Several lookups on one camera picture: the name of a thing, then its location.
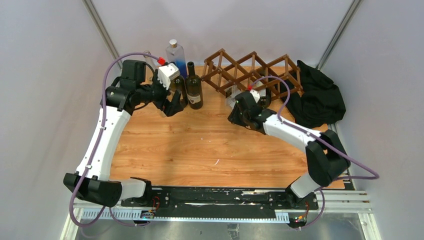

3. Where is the olive green wine bottle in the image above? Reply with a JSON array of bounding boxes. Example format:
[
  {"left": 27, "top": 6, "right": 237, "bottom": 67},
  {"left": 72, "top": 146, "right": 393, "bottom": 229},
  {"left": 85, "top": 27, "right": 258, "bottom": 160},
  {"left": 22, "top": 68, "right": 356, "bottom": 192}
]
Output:
[{"left": 171, "top": 76, "right": 188, "bottom": 108}]

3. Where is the brown wooden wine rack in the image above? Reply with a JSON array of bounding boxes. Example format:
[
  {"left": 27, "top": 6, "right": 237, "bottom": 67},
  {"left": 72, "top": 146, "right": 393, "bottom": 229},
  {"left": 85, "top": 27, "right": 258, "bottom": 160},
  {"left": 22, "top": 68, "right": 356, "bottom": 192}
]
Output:
[{"left": 200, "top": 48, "right": 304, "bottom": 101}]

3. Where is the blue square glass bottle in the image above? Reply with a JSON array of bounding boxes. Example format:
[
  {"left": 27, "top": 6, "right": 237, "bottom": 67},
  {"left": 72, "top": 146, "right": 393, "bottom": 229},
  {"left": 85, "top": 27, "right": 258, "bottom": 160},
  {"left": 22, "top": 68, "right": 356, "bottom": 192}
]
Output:
[{"left": 165, "top": 39, "right": 188, "bottom": 79}]

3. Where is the clear bottle black cap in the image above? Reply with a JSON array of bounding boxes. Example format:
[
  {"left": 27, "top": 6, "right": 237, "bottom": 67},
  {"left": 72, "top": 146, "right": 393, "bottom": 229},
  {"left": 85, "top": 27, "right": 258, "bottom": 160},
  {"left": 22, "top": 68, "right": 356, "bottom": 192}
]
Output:
[{"left": 225, "top": 85, "right": 241, "bottom": 110}]

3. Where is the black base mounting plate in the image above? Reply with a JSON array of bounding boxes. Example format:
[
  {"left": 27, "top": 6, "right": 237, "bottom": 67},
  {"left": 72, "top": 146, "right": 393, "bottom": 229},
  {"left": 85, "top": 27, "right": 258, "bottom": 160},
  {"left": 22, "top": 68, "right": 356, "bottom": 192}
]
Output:
[{"left": 118, "top": 186, "right": 319, "bottom": 221}]

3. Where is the clear bottle black label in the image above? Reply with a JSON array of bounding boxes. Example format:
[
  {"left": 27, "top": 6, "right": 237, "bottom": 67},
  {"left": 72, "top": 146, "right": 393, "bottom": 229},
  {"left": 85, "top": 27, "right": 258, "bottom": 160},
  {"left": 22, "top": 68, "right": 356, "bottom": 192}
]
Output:
[{"left": 143, "top": 50, "right": 157, "bottom": 84}]

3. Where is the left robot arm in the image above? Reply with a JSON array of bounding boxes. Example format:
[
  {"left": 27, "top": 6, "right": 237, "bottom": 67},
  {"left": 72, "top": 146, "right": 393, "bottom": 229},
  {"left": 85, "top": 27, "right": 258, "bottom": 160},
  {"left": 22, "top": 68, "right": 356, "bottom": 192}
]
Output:
[{"left": 63, "top": 59, "right": 184, "bottom": 208}]

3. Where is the clear glass bottle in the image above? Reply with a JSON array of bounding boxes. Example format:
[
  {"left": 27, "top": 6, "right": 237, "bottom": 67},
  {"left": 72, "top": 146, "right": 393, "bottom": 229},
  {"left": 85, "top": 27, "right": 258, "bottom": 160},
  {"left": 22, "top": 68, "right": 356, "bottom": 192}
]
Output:
[{"left": 159, "top": 110, "right": 167, "bottom": 118}]

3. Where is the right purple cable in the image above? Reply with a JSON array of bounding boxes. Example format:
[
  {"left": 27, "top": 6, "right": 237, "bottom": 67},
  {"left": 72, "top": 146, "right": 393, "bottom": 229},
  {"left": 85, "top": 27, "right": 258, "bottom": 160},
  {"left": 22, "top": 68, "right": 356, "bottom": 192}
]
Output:
[{"left": 246, "top": 75, "right": 380, "bottom": 229}]

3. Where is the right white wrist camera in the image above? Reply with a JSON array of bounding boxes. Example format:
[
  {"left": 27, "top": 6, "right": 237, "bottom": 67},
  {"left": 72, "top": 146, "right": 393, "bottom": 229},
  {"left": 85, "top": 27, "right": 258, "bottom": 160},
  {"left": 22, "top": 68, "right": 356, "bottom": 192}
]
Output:
[{"left": 245, "top": 88, "right": 261, "bottom": 106}]

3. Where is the dark wine bottle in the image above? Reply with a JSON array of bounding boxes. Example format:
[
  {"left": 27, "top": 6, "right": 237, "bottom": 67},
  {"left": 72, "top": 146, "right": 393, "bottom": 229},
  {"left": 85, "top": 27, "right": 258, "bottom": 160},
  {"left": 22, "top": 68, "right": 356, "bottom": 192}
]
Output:
[
  {"left": 185, "top": 61, "right": 204, "bottom": 110},
  {"left": 258, "top": 88, "right": 272, "bottom": 109}
]

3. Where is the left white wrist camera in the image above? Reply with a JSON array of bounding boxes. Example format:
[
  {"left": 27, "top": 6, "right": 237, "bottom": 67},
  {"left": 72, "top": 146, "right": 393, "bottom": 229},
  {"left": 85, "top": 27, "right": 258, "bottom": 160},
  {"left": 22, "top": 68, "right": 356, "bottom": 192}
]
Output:
[{"left": 157, "top": 62, "right": 180, "bottom": 90}]

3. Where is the black cloth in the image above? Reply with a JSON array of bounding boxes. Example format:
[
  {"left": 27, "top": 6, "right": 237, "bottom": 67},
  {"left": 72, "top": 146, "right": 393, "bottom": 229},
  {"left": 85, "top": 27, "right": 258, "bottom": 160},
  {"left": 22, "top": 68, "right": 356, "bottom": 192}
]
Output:
[{"left": 286, "top": 60, "right": 346, "bottom": 129}]

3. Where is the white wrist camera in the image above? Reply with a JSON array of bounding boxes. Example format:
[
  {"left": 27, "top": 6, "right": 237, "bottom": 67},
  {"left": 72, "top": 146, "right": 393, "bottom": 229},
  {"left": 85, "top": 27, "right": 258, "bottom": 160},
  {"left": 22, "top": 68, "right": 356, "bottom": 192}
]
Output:
[
  {"left": 245, "top": 88, "right": 261, "bottom": 106},
  {"left": 157, "top": 62, "right": 180, "bottom": 90}
]

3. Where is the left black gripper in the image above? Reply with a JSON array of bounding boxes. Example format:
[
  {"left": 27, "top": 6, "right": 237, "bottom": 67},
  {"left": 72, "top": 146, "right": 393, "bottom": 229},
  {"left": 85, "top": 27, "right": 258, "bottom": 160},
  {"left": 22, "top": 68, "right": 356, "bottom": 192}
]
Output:
[{"left": 136, "top": 69, "right": 184, "bottom": 116}]

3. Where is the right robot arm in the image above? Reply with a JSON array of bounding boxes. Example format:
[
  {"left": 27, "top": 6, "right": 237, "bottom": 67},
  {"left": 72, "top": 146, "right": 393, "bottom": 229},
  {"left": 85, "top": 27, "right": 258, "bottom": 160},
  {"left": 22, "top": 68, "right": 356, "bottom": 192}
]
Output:
[{"left": 228, "top": 90, "right": 351, "bottom": 209}]

